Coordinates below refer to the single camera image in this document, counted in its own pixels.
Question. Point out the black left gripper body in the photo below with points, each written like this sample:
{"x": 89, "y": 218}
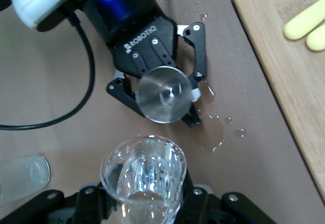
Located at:
{"x": 132, "y": 18}

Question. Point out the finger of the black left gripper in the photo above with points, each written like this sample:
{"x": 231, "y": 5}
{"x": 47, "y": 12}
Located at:
{"x": 122, "y": 92}
{"x": 200, "y": 51}

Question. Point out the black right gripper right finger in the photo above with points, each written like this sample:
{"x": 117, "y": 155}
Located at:
{"x": 215, "y": 211}

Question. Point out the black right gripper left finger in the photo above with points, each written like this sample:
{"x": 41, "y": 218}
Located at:
{"x": 50, "y": 208}

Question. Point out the steel double cone jigger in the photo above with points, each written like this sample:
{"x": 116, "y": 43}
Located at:
{"x": 162, "y": 97}

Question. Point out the clear glass measuring cup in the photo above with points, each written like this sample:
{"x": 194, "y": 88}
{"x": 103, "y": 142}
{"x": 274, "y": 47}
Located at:
{"x": 142, "y": 208}

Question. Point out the green sleeved glass bottle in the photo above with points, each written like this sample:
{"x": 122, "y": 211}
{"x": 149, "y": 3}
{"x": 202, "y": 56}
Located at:
{"x": 23, "y": 175}

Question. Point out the spilled liquid puddle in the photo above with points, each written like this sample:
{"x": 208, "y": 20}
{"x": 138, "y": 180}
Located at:
{"x": 215, "y": 130}

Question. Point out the wooden cutting board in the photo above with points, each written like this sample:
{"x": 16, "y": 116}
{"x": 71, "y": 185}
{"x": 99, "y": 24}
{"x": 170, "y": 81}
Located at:
{"x": 292, "y": 81}

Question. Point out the yellow plastic knife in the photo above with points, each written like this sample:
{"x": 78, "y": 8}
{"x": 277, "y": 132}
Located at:
{"x": 302, "y": 24}

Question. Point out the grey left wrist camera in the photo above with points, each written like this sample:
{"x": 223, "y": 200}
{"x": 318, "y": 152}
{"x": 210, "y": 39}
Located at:
{"x": 38, "y": 3}

